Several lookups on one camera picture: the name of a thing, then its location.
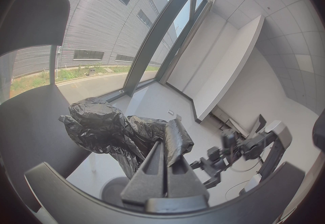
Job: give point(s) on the dark grey white-legged chair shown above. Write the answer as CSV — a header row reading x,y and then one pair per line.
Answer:
x,y
33,121

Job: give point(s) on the black framed table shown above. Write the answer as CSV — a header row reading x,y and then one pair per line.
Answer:
x,y
237,129

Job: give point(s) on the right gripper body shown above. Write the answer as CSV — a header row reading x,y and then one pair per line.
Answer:
x,y
210,171

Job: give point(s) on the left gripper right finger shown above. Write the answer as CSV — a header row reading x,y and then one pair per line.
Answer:
x,y
185,187

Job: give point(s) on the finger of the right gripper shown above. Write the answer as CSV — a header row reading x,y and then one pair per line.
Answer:
x,y
196,164
210,184

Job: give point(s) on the white wall counter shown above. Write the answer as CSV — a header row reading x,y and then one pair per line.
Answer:
x,y
236,65

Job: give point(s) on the white trash bin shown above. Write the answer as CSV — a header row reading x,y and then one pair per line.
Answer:
x,y
111,190

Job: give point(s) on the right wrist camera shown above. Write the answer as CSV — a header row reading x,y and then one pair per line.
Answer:
x,y
214,154

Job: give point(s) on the black plastic bag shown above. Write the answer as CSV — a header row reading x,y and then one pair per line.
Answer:
x,y
101,121

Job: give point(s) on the window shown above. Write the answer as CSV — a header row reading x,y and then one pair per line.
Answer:
x,y
142,65

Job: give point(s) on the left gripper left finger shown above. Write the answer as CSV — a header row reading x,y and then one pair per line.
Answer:
x,y
142,187

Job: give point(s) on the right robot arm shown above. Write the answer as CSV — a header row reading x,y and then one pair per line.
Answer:
x,y
251,146

